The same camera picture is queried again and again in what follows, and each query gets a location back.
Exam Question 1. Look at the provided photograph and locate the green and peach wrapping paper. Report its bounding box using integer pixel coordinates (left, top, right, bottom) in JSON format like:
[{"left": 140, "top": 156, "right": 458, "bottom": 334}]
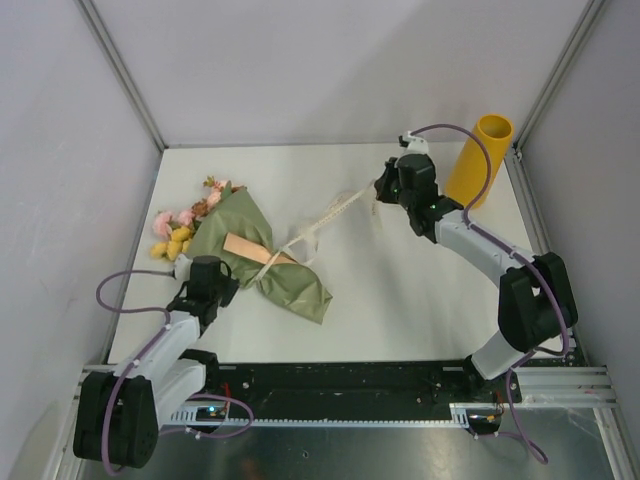
[{"left": 186, "top": 188, "right": 332, "bottom": 324}]

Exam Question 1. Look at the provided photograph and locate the yellow cylindrical vase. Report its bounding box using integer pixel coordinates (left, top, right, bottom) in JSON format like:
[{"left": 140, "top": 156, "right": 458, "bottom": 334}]
[{"left": 445, "top": 114, "right": 514, "bottom": 209}]

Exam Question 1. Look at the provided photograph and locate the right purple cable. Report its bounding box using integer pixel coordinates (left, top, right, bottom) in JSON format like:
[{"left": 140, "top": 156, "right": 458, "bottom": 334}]
[{"left": 412, "top": 123, "right": 576, "bottom": 465}]

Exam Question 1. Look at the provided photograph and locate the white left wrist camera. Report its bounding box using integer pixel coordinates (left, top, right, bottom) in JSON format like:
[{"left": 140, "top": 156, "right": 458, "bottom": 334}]
[{"left": 172, "top": 253, "right": 193, "bottom": 281}]

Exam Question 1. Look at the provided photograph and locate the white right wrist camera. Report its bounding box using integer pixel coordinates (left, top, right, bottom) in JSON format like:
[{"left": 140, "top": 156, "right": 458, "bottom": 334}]
[{"left": 398, "top": 131, "right": 429, "bottom": 154}]

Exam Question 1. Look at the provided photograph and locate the white slotted cable duct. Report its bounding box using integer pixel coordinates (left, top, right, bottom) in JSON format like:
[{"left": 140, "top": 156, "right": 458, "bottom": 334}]
[{"left": 164, "top": 403, "right": 501, "bottom": 431}]

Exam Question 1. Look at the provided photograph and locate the cream printed ribbon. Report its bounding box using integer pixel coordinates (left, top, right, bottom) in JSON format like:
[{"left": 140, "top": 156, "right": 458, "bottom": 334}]
[{"left": 249, "top": 180, "right": 382, "bottom": 286}]

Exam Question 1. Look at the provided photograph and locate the artificial flower bouquet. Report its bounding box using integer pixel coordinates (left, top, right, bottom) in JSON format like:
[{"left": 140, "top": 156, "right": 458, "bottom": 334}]
[{"left": 149, "top": 175, "right": 245, "bottom": 262}]

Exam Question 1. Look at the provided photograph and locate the left aluminium corner post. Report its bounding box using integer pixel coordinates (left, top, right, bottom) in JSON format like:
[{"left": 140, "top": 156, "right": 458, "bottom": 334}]
[{"left": 74, "top": 0, "right": 167, "bottom": 153}]

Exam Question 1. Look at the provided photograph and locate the aluminium frame rail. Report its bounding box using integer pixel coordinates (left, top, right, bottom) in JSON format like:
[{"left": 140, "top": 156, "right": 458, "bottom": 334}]
[{"left": 504, "top": 147, "right": 551, "bottom": 255}]

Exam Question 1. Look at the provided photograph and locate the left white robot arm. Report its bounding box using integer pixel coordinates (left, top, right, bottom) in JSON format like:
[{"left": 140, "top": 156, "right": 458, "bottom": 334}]
[{"left": 73, "top": 255, "right": 239, "bottom": 476}]

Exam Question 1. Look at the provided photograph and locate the right aluminium corner post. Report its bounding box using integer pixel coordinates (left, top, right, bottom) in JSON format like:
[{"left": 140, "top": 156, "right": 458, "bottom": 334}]
[{"left": 513, "top": 0, "right": 610, "bottom": 152}]

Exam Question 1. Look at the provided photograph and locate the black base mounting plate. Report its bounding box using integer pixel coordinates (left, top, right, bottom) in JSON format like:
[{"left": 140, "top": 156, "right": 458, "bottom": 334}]
[{"left": 204, "top": 360, "right": 522, "bottom": 420}]

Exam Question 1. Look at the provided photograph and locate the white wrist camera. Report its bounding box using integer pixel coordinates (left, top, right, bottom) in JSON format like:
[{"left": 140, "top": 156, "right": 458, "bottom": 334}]
[
  {"left": 172, "top": 253, "right": 193, "bottom": 281},
  {"left": 398, "top": 131, "right": 429, "bottom": 154}
]

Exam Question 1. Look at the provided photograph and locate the aluminium corner post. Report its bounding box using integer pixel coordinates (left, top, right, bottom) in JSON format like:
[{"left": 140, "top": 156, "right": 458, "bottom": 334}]
[
  {"left": 74, "top": 0, "right": 167, "bottom": 153},
  {"left": 513, "top": 0, "right": 610, "bottom": 152}
]

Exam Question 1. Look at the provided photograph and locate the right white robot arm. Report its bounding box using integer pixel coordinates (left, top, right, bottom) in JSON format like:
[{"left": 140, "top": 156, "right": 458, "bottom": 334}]
[{"left": 374, "top": 153, "right": 578, "bottom": 401}]

